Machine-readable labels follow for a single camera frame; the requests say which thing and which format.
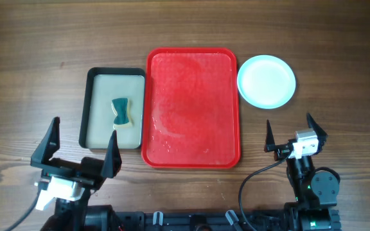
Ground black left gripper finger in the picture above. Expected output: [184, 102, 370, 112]
[101, 130, 122, 178]
[31, 117, 60, 164]

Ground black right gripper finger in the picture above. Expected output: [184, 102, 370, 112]
[306, 113, 328, 151]
[265, 120, 276, 148]

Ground yellow green sponge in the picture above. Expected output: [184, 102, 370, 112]
[111, 98, 133, 130]

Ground light blue plate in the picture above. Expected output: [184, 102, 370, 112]
[236, 55, 297, 110]

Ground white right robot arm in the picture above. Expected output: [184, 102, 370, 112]
[264, 114, 342, 231]

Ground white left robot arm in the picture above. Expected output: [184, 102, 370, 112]
[30, 117, 122, 230]

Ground red plastic tray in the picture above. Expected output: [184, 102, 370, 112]
[141, 47, 241, 169]

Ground black water basin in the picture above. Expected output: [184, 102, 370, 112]
[79, 67, 146, 149]

